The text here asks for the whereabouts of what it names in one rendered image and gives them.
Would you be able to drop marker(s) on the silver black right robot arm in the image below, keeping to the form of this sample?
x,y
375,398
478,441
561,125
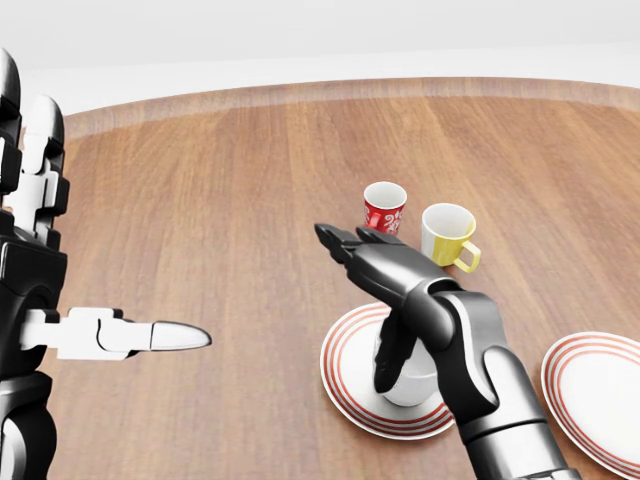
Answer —
x,y
520,452

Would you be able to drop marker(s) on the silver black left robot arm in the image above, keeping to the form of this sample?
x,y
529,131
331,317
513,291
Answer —
x,y
25,405

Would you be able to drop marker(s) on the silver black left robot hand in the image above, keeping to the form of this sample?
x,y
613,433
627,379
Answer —
x,y
30,285

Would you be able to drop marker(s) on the white plate with red rings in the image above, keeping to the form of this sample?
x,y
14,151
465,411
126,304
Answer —
x,y
595,390
350,370

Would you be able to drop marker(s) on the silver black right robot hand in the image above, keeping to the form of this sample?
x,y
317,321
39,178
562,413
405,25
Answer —
x,y
470,350

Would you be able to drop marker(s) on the white and yellow mug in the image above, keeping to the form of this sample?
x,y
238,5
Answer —
x,y
445,242

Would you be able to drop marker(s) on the red patterned mug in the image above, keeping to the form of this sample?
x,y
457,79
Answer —
x,y
384,212

